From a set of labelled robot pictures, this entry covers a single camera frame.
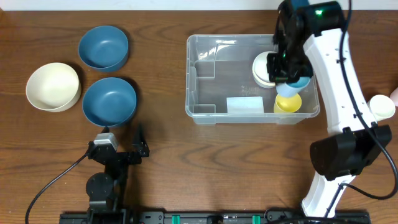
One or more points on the grey plastic bowl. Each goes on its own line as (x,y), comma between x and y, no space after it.
(266,85)

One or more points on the cream plastic cup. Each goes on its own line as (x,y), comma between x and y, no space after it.
(382,107)

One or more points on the yellow plastic cup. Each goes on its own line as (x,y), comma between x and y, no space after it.
(287,105)

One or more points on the white label in bin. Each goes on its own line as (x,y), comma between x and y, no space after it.
(245,105)

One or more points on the white plastic bowl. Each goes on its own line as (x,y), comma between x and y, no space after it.
(259,68)

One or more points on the light blue plastic cup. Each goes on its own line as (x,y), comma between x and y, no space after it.
(288,90)

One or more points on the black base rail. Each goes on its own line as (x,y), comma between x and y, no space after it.
(275,215)

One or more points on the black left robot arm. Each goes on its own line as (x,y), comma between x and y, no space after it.
(106,189)

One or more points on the large cream bowl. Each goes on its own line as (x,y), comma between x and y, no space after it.
(53,87)

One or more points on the clear plastic storage bin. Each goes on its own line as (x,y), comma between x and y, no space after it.
(220,66)

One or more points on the dark blue bowl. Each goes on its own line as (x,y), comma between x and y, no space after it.
(110,102)
(104,48)

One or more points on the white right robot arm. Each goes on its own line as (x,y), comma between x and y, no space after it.
(313,41)

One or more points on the dark blue bowl front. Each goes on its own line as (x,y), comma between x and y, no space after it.
(110,102)

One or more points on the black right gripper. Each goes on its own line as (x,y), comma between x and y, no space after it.
(288,72)

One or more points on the pink plastic cup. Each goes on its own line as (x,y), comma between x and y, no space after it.
(394,96)

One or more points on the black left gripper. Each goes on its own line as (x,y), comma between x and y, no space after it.
(123,156)

